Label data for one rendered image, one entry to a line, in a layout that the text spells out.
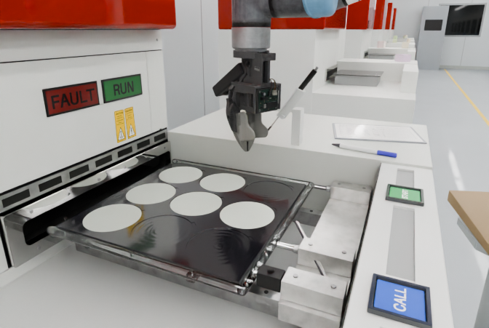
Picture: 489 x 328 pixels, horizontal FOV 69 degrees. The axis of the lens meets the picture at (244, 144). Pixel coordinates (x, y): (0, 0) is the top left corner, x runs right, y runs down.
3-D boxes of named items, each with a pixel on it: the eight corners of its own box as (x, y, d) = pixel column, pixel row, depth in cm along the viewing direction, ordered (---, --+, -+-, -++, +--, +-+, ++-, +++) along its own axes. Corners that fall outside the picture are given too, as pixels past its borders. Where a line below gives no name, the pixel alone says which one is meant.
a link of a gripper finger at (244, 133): (249, 160, 72) (249, 115, 69) (231, 152, 76) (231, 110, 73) (260, 156, 74) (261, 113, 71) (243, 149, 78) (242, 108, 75)
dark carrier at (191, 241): (57, 229, 61) (56, 225, 61) (174, 163, 91) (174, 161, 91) (239, 285, 47) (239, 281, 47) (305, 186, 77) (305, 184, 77)
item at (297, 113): (274, 143, 83) (276, 86, 79) (280, 139, 87) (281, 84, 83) (300, 146, 81) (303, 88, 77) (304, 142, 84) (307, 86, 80)
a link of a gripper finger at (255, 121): (260, 156, 74) (261, 113, 71) (243, 149, 78) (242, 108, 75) (271, 153, 76) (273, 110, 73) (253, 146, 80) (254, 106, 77)
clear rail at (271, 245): (235, 297, 46) (234, 288, 46) (308, 186, 79) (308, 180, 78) (244, 300, 46) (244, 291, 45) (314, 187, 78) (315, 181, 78)
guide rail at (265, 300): (76, 250, 68) (73, 236, 67) (84, 244, 69) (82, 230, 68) (344, 340, 48) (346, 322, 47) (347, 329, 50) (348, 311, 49)
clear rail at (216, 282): (44, 234, 60) (43, 227, 60) (52, 230, 61) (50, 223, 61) (244, 300, 46) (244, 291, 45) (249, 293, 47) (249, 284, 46)
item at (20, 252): (8, 266, 59) (-5, 215, 56) (167, 173, 97) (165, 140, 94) (15, 269, 58) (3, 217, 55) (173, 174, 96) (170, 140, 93)
